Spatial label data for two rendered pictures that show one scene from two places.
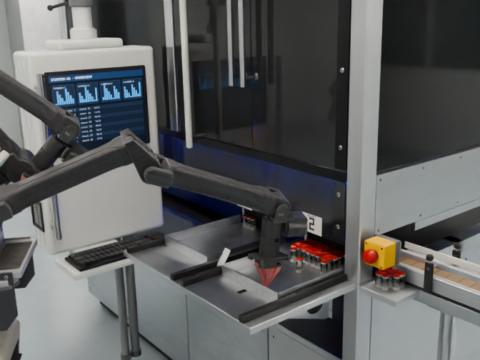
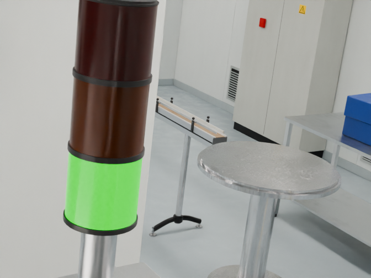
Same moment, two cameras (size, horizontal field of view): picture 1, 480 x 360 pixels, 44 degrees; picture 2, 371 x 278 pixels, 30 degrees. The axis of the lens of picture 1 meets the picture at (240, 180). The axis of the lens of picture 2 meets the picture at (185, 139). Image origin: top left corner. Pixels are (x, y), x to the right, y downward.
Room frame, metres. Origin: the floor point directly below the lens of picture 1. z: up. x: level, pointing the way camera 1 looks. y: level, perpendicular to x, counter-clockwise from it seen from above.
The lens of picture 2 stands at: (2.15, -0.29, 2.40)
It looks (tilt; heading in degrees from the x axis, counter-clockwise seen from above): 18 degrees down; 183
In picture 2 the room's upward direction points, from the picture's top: 7 degrees clockwise
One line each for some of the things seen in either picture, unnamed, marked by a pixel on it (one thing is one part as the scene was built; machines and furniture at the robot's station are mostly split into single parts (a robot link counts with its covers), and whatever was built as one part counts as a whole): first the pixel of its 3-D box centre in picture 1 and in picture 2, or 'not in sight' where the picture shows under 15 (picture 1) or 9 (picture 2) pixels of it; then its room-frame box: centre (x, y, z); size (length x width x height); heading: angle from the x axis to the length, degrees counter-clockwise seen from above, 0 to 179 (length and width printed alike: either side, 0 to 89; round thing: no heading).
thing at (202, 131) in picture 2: not in sight; (106, 75); (-3.99, -1.37, 0.92); 3.60 x 0.15 x 0.16; 38
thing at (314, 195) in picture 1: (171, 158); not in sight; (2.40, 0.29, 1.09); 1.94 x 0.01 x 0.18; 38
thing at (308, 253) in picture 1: (311, 258); not in sight; (1.74, -0.22, 0.90); 0.18 x 0.02 x 0.05; 38
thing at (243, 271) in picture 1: (291, 267); not in sight; (1.68, -0.15, 0.90); 0.34 x 0.26 x 0.04; 128
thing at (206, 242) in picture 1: (225, 238); not in sight; (1.95, 0.06, 0.90); 0.34 x 0.26 x 0.04; 128
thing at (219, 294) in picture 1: (239, 265); not in sight; (1.78, 0.01, 0.87); 0.70 x 0.48 x 0.02; 38
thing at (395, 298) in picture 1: (393, 289); not in sight; (1.57, -0.44, 0.87); 0.14 x 0.13 x 0.02; 128
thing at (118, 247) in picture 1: (122, 248); not in sight; (2.07, 0.45, 0.82); 0.40 x 0.14 x 0.02; 128
